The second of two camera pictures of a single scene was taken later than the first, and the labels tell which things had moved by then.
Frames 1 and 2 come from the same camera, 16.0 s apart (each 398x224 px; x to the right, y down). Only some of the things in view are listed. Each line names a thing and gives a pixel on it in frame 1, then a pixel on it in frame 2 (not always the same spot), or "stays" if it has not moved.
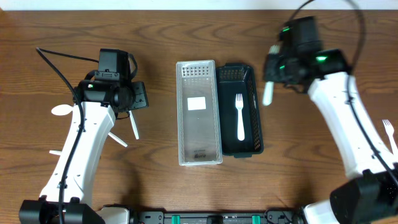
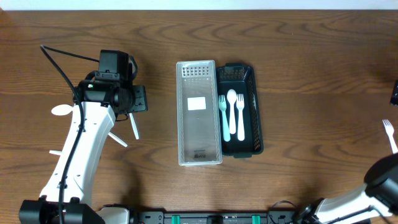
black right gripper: x=272 y=71 to x=395 y=92
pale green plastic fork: x=269 y=86 to x=222 y=105
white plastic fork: x=240 y=131 stays
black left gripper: x=140 y=95 stays
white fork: x=390 y=131 stays
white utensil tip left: x=56 y=152 stays
